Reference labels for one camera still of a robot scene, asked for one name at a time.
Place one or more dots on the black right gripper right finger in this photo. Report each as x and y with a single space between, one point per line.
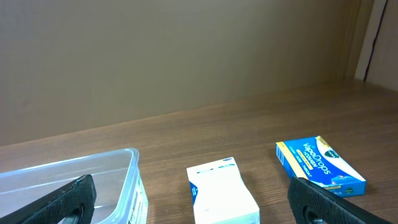
311 203

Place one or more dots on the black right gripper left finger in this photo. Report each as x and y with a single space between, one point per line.
71 203

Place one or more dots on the blue VapoDrops box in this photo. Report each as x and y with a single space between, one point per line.
315 160

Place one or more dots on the white blue medicine box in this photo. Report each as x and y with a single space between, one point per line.
219 194

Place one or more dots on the clear plastic container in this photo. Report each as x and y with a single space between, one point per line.
120 194

